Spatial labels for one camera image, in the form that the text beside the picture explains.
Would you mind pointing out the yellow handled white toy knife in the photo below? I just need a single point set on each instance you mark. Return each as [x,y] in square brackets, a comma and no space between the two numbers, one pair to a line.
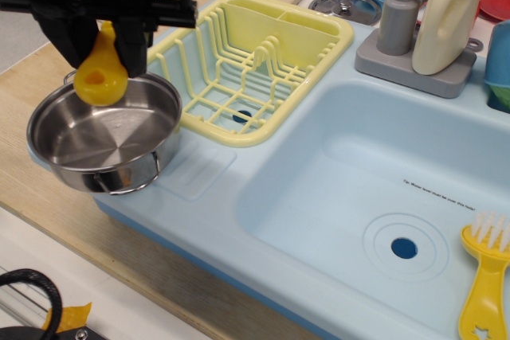
[101,79]

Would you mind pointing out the stainless steel pot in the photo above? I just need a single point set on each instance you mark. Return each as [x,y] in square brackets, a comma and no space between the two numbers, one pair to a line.
[115,149]

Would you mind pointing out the steel pot lid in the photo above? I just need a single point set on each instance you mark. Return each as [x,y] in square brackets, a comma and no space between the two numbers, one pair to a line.
[367,12]

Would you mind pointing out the yellow dish drying rack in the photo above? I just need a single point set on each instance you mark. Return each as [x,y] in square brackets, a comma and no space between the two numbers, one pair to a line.
[246,65]

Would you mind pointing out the wooden board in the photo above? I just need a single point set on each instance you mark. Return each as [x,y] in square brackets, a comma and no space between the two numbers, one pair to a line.
[137,288]

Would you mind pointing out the yellow tape piece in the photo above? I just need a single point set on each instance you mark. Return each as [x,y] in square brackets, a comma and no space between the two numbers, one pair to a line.
[74,317]

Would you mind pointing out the grey toy faucet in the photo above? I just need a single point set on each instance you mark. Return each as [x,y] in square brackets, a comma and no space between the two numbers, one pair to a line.
[387,54]

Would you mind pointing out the black base with screw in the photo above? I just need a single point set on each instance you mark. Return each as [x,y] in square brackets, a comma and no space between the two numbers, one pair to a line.
[31,333]

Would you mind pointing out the light blue toy sink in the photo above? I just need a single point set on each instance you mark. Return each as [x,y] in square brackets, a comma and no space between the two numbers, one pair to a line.
[349,216]

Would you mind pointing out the cream plastic bottle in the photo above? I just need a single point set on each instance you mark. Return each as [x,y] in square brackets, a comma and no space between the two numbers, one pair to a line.
[443,34]

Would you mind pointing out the red plastic bowl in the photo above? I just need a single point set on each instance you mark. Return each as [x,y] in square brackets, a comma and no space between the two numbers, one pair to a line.
[494,10]

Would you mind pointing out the blue plastic cup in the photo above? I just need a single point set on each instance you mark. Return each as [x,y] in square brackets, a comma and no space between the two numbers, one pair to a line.
[497,62]

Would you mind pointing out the green plastic item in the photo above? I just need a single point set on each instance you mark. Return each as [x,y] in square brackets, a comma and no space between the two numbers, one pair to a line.
[499,98]

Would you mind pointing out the yellow dish brush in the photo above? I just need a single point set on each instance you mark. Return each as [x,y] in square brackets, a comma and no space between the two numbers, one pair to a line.
[487,241]

